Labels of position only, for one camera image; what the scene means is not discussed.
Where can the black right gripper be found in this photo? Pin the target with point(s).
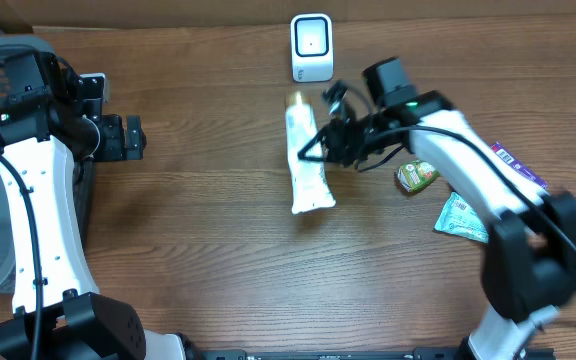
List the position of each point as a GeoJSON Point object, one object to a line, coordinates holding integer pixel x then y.
{"type": "Point", "coordinates": [343, 150]}

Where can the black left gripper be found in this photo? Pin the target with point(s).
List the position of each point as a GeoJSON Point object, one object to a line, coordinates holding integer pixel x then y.
{"type": "Point", "coordinates": [117, 151]}

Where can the white tube gold cap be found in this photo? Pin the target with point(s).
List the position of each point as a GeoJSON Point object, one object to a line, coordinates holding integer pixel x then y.
{"type": "Point", "coordinates": [305, 157]}

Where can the green yellow drink pouch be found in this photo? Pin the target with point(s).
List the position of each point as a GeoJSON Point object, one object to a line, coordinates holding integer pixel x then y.
{"type": "Point", "coordinates": [416, 175]}

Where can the teal snack packet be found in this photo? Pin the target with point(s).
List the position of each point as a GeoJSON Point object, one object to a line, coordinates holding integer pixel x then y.
{"type": "Point", "coordinates": [458, 218]}

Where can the purple square packet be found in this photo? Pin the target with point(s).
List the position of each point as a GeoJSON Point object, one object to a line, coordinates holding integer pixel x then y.
{"type": "Point", "coordinates": [517, 165]}

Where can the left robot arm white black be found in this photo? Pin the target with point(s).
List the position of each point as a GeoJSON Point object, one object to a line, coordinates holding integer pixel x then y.
{"type": "Point", "coordinates": [52, 121]}

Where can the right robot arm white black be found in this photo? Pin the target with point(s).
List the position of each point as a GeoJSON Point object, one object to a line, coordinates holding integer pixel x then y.
{"type": "Point", "coordinates": [529, 266]}

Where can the white barcode scanner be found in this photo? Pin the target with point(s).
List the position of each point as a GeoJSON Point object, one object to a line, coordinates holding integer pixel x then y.
{"type": "Point", "coordinates": [312, 50]}

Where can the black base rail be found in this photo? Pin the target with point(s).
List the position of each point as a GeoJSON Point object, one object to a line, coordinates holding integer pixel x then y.
{"type": "Point", "coordinates": [420, 353]}

